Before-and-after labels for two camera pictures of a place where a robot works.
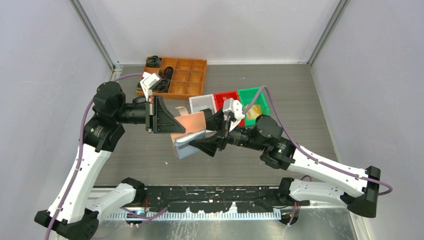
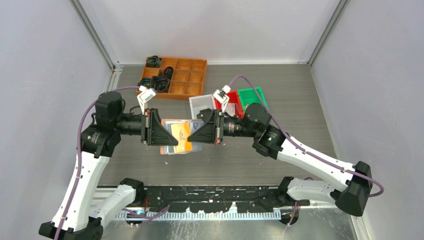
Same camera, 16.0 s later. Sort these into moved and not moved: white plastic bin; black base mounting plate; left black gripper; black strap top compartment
Moved: left black gripper
Not moved: black strap top compartment; black base mounting plate; white plastic bin
